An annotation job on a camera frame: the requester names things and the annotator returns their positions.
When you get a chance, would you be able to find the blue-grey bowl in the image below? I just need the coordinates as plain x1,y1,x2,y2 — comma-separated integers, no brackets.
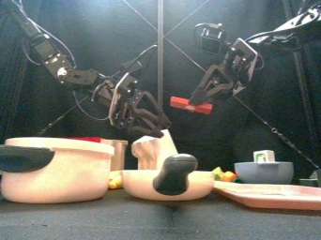
233,160,294,185

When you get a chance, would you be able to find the dark green toy block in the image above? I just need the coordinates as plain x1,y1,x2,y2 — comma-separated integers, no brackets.
298,169,321,188

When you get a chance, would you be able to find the red toy piece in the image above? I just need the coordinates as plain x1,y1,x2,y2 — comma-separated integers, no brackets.
62,136,103,143

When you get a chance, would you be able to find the yellow toy food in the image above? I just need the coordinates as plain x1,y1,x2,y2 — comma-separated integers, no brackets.
109,170,126,190

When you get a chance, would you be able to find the metal cup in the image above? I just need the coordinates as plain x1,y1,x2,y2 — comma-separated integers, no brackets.
99,138,130,172

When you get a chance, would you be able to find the red toy salmon block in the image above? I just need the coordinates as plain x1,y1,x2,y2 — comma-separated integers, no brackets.
170,96,214,115

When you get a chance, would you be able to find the pink plastic tray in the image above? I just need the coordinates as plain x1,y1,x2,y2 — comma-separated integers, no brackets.
212,180,321,211

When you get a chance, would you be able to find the orange toy fruit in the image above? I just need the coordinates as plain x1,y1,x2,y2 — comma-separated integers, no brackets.
220,171,238,183

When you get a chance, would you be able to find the vertical metal frame pole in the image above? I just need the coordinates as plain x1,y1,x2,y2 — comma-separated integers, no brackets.
157,0,165,101

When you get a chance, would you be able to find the white green toy carton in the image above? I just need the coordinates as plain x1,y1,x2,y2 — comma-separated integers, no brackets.
252,149,277,164

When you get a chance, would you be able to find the green toy food piece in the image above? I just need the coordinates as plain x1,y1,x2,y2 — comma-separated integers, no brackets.
210,166,226,182

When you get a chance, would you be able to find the diagonal frame brace rod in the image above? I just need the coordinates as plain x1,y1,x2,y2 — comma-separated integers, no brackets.
233,95,321,172

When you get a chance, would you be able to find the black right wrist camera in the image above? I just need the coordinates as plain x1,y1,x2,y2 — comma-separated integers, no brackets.
200,22,226,54

